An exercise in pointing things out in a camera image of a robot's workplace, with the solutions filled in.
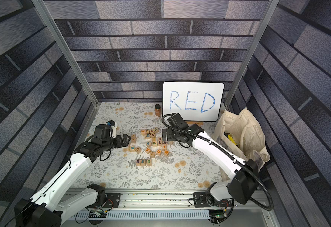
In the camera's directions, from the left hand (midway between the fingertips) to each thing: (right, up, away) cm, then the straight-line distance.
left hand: (124, 137), depth 80 cm
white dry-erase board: (+45, +23, +16) cm, 52 cm away
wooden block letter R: (+7, -17, +5) cm, 19 cm away
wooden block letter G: (+6, -10, +10) cm, 15 cm away
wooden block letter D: (+14, -16, +5) cm, 22 cm away
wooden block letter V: (+16, +2, +20) cm, 26 cm away
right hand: (+27, +3, 0) cm, 27 cm away
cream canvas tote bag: (+68, +1, +2) cm, 68 cm away
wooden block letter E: (+10, -16, +5) cm, 20 cm away
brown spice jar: (+18, +17, +27) cm, 36 cm away
